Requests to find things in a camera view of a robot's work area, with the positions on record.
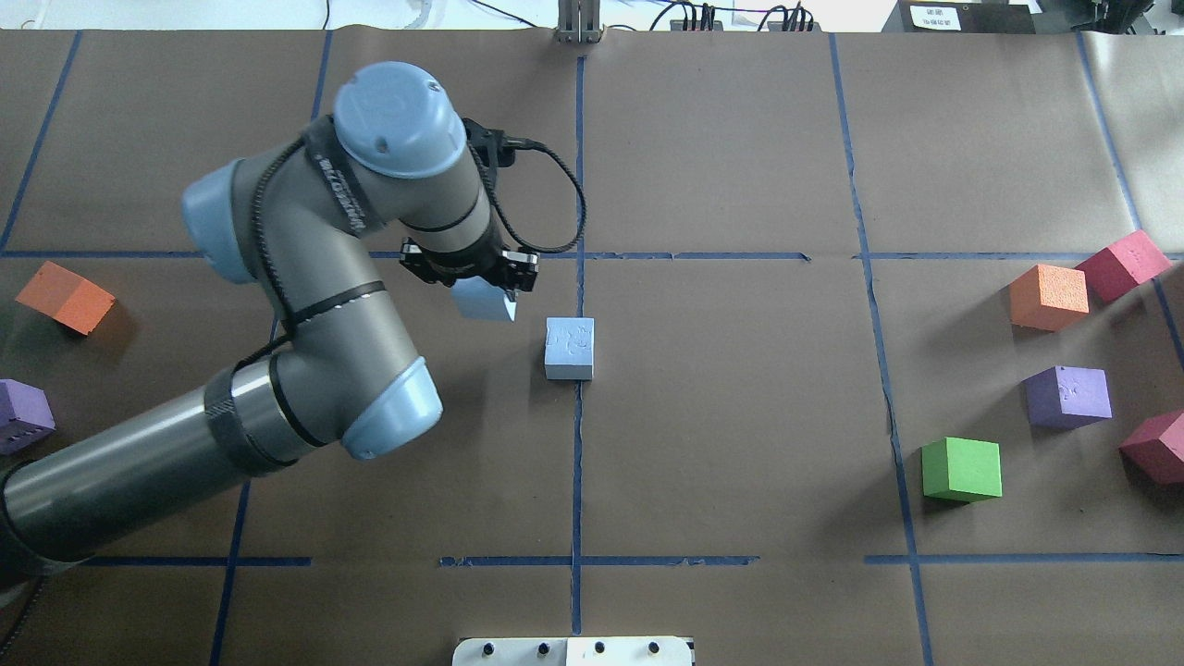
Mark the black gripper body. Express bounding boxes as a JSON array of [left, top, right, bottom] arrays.
[[399, 237, 540, 292]]

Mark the light blue foam block smooth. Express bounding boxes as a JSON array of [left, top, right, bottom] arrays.
[[450, 277, 517, 322]]

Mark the light blue foam block textured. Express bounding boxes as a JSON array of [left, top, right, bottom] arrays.
[[543, 316, 596, 382]]

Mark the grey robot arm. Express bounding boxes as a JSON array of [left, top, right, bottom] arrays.
[[4, 62, 538, 590]]

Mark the orange foam block left side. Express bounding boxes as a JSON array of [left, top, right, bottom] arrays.
[[17, 261, 116, 337]]

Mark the orange foam block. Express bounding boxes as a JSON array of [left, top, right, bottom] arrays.
[[1008, 263, 1090, 332], [17, 261, 116, 337]]

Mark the green foam block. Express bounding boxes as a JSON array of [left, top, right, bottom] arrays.
[[920, 436, 1004, 502]]

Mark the purple foam block left side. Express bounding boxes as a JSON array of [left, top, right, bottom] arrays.
[[1, 378, 56, 456]]

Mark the purple foam block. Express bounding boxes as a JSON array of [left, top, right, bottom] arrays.
[[1019, 365, 1114, 430], [1, 378, 56, 456]]

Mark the black box with label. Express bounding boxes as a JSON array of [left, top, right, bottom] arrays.
[[881, 1, 1036, 34]]

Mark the orange foam block right side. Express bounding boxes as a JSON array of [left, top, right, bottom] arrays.
[[1008, 263, 1090, 332]]

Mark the purple foam block right side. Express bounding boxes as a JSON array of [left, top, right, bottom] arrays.
[[1019, 365, 1114, 430]]

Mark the magenta foam block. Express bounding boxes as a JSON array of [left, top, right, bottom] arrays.
[[1077, 230, 1171, 303], [1119, 409, 1183, 486]]

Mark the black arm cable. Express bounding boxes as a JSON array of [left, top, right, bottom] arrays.
[[462, 119, 587, 255]]

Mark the metal camera post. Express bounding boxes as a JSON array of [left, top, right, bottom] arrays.
[[553, 0, 604, 43]]

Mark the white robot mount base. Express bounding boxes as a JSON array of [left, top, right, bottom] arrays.
[[451, 635, 697, 665]]

